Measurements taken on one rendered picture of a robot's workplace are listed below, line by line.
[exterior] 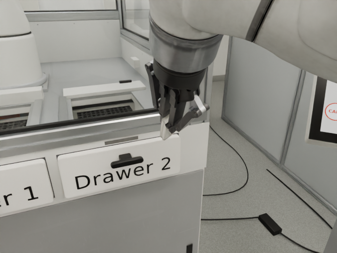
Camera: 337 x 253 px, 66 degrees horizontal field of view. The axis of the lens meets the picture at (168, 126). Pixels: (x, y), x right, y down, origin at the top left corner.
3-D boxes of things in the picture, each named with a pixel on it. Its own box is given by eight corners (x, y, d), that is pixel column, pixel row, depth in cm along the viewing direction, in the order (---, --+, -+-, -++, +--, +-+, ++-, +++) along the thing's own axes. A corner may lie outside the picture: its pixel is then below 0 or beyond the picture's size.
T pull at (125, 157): (144, 162, 60) (143, 157, 60) (111, 169, 58) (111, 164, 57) (139, 154, 63) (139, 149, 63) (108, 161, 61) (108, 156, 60)
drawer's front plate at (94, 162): (180, 172, 70) (180, 136, 65) (65, 199, 61) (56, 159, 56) (177, 168, 72) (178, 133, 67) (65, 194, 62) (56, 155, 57)
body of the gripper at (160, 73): (224, 57, 35) (208, 98, 43) (181, 21, 37) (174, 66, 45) (183, 84, 32) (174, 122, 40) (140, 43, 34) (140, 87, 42)
